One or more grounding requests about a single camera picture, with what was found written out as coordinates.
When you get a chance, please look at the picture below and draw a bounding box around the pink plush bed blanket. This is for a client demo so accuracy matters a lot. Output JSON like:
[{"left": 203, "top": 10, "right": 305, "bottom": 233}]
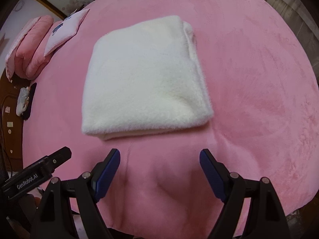
[{"left": 23, "top": 0, "right": 318, "bottom": 238}]

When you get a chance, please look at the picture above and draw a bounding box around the grey crumpled small cloth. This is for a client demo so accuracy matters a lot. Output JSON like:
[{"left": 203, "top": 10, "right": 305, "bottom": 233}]
[{"left": 16, "top": 87, "right": 30, "bottom": 117}]

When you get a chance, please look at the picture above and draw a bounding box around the folded pink quilt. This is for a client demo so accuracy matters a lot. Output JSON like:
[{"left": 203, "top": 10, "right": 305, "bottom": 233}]
[{"left": 5, "top": 15, "right": 54, "bottom": 80}]

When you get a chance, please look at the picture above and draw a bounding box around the white fluffy garment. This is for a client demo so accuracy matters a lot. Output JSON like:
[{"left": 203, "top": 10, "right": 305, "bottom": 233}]
[{"left": 82, "top": 15, "right": 214, "bottom": 140}]

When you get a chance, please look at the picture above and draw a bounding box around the brown wooden headboard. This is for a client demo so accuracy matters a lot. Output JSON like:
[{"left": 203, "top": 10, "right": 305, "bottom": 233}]
[{"left": 1, "top": 72, "right": 29, "bottom": 171}]

